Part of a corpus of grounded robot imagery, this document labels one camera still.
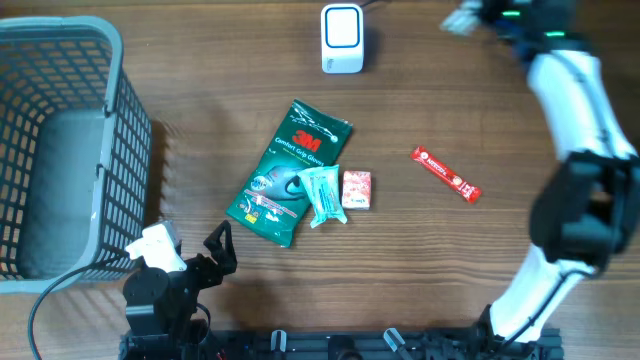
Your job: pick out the white barcode scanner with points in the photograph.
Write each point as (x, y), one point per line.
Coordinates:
(342, 38)

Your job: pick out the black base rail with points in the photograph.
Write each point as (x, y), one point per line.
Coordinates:
(432, 344)

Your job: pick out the grey plastic mesh basket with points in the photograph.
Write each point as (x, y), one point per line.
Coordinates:
(76, 146)

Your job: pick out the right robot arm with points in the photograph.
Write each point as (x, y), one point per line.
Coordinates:
(588, 211)

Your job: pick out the green 3M gloves packet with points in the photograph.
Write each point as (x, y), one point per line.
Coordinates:
(273, 199)

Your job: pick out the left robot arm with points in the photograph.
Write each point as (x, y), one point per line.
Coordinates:
(162, 309)

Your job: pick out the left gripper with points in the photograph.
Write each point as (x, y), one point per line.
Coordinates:
(224, 256)

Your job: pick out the white teal tissue packet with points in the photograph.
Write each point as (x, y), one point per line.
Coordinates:
(321, 185)

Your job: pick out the red white small carton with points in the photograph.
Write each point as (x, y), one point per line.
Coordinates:
(356, 190)

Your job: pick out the red Nescafe stick sachet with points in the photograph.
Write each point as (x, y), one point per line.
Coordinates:
(469, 192)

